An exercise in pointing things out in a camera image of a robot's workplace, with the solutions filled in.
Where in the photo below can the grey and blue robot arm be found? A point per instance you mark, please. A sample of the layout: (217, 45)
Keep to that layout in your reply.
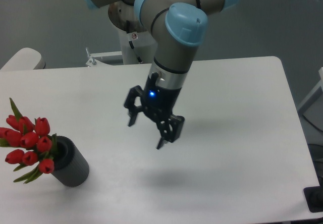
(179, 28)

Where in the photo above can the red tulip bouquet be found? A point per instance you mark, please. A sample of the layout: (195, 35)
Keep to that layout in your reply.
(32, 145)

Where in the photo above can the black cable grommet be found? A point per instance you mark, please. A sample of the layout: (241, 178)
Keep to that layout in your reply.
(313, 196)

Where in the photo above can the white furniture edge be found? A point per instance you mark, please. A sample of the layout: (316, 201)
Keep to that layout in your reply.
(314, 94)

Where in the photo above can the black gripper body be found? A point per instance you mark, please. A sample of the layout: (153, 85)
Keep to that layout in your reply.
(160, 100)

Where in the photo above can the white metal base frame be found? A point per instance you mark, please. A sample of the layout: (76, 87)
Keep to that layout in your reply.
(113, 58)

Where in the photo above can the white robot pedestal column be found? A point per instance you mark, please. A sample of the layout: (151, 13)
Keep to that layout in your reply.
(137, 45)

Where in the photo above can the white chair armrest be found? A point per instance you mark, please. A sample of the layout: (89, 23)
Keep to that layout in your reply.
(25, 59)

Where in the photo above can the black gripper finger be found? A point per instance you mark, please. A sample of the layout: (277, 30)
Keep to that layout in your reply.
(170, 129)
(133, 110)

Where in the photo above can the dark grey ribbed vase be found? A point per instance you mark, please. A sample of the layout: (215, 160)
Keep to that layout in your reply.
(71, 168)

